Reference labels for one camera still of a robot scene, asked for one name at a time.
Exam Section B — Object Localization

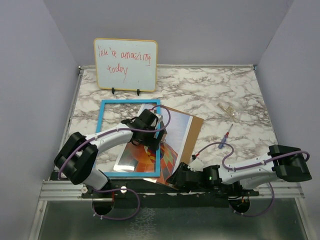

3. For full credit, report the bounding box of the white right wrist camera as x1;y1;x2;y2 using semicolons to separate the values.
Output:
187;154;204;172

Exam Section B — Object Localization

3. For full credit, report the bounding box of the clear bag of hardware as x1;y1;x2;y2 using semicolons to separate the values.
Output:
217;103;240;123

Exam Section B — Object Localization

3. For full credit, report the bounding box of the hot air balloon photo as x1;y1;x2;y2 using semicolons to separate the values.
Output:
113;108;193;186

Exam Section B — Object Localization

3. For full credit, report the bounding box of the blue picture frame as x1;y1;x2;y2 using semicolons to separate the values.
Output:
96;99;161;178

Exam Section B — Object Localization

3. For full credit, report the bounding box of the brown frame backing board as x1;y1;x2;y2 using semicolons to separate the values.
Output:
156;106;204;187

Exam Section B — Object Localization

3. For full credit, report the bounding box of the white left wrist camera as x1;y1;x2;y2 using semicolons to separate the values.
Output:
154;113;163;125

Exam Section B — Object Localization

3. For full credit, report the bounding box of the white dry-erase board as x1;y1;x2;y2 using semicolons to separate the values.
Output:
93;38;158;92

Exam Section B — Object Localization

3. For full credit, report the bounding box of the blue red screwdriver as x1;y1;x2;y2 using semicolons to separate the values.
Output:
218;124;234;149

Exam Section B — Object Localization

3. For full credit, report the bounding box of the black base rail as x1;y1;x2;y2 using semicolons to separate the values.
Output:
78;177;259;210

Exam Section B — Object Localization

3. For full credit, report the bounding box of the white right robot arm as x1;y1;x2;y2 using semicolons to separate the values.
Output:
166;144;312;196

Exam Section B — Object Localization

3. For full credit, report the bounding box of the black whiteboard stand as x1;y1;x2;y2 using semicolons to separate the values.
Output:
111;87;141;96

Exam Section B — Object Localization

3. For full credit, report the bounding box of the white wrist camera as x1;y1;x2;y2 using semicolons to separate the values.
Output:
187;154;204;172
154;113;163;125

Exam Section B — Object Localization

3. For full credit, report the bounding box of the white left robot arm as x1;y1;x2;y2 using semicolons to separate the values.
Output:
54;108;165;198

